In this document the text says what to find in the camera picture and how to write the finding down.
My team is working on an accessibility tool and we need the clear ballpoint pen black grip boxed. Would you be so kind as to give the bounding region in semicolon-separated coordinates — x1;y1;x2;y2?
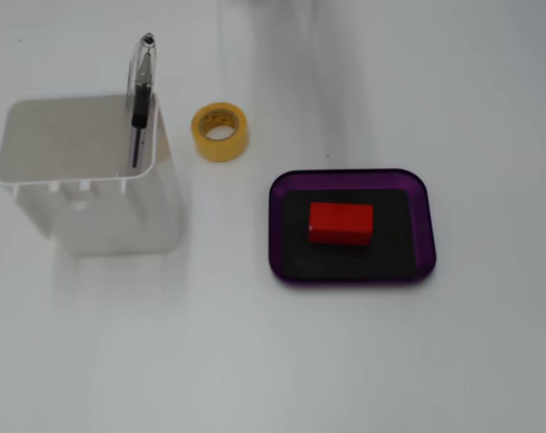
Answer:
125;32;158;170

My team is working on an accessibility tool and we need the red rectangular block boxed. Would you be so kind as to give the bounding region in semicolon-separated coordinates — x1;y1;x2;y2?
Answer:
307;201;375;247

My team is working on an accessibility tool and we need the white plastic container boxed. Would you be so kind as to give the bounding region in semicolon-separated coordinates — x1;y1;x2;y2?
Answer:
0;92;183;257

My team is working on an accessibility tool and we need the yellow tape roll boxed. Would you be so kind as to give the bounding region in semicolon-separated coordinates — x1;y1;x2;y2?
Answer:
190;102;251;164

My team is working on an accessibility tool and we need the purple metal tray black pad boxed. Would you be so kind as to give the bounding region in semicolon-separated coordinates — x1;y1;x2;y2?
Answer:
267;168;437;289

